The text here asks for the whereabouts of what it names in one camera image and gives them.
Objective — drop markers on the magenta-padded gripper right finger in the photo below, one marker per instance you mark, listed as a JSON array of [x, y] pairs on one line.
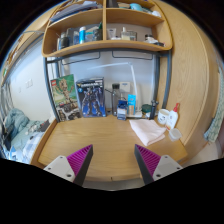
[[150, 165]]

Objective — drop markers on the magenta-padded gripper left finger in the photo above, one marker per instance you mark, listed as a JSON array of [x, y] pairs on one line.
[[78, 163]]

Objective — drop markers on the pink towel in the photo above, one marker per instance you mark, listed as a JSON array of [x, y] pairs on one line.
[[146, 130]]

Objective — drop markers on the clear plastic container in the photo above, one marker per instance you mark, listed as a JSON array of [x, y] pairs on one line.
[[175, 134]]

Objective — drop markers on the white mug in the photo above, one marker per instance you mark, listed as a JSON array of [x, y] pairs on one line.
[[163, 116]]

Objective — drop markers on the white glue bottle red cap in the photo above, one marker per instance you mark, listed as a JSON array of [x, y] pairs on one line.
[[172, 119]]

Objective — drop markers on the black electric shaver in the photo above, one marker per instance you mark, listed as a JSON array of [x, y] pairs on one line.
[[153, 110]]

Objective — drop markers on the small blue box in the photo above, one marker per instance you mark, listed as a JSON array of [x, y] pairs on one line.
[[122, 110]]

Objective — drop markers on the bed with teal blanket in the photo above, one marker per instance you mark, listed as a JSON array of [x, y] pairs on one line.
[[23, 133]]

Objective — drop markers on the light blue carton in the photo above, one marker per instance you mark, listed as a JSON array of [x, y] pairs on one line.
[[131, 105]]

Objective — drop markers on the blue robot model box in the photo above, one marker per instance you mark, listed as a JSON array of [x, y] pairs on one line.
[[90, 98]]

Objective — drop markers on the green toy set box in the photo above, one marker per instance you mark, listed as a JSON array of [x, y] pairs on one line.
[[65, 98]]

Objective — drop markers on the clear bottle with black cap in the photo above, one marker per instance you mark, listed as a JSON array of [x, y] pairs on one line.
[[115, 100]]

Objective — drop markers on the green patterned cloth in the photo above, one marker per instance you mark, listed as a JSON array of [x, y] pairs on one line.
[[215, 130]]

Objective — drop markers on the white desk lamp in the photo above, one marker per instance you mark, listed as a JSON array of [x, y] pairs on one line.
[[133, 76]]

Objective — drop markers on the wooden shelf unit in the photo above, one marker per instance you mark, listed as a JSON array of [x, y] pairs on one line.
[[106, 45]]

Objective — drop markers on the white wall device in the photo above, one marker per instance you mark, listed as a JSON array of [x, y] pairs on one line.
[[125, 86]]

